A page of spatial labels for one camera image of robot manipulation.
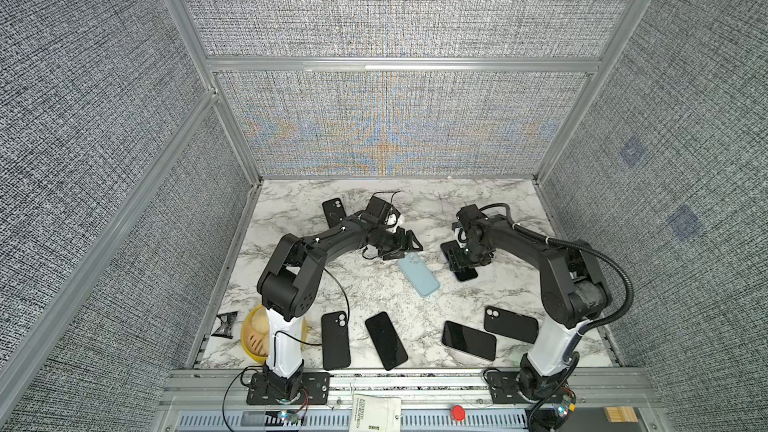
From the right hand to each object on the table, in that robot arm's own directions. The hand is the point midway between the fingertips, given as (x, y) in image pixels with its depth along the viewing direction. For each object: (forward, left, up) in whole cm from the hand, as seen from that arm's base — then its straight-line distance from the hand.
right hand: (462, 263), depth 95 cm
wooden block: (-39, -30, 0) cm, 49 cm away
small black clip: (-18, +68, +3) cm, 71 cm away
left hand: (0, +16, +7) cm, 17 cm away
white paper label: (-40, +27, +1) cm, 48 cm away
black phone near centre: (-23, +24, -1) cm, 33 cm away
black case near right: (-18, -12, -4) cm, 22 cm away
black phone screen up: (-5, +3, +10) cm, 12 cm away
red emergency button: (-39, +8, +1) cm, 40 cm away
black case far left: (+22, +43, 0) cm, 49 cm away
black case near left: (-26, +38, -2) cm, 46 cm away
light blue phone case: (-3, +14, -3) cm, 14 cm away
